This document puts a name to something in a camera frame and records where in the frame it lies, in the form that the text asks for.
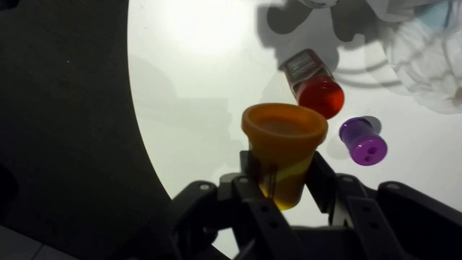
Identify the spice jar orange lid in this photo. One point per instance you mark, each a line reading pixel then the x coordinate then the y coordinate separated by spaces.
pixel 314 84

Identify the yellow cup orange lid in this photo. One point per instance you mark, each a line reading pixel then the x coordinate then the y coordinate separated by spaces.
pixel 283 139

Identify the purple toy cup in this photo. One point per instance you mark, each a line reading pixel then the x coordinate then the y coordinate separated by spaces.
pixel 361 136

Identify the white plastic bag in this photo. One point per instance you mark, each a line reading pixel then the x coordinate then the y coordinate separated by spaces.
pixel 426 56

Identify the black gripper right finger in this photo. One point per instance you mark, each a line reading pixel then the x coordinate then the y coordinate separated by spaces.
pixel 390 223

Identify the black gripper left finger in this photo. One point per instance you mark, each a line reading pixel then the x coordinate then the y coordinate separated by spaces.
pixel 205 222

